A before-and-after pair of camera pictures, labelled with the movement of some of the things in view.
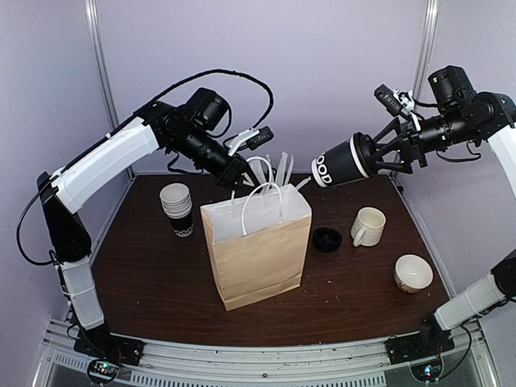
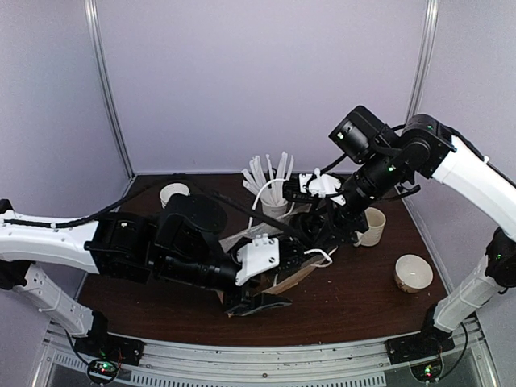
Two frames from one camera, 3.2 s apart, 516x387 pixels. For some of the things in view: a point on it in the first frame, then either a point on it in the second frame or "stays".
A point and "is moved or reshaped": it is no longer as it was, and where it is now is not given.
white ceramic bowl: (413, 272) stays
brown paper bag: (259, 241) is moved or reshaped
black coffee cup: (339, 164) -> (315, 229)
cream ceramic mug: (367, 228) stays
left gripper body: (230, 171) -> (243, 298)
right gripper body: (415, 149) -> (340, 218)
